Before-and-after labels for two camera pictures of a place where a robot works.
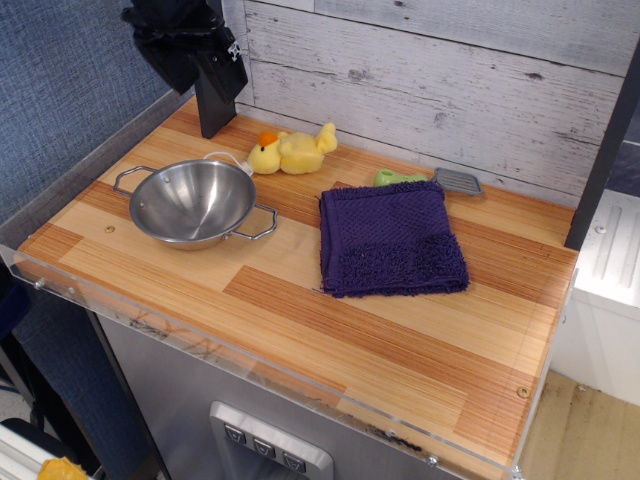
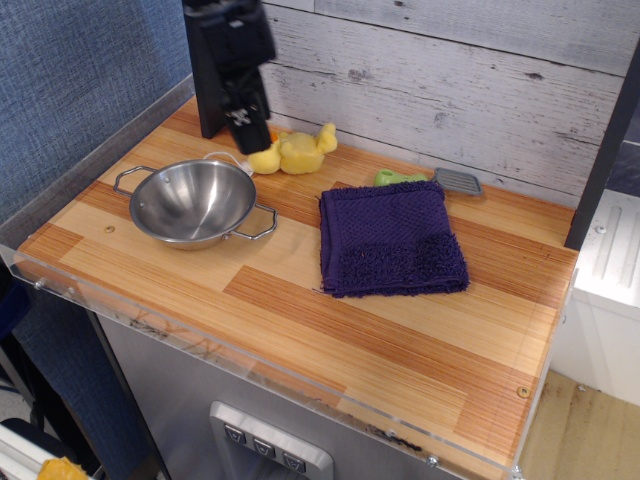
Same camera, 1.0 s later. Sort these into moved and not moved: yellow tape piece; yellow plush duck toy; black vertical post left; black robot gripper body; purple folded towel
Moved: black robot gripper body
Not moved: yellow tape piece; purple folded towel; yellow plush duck toy; black vertical post left
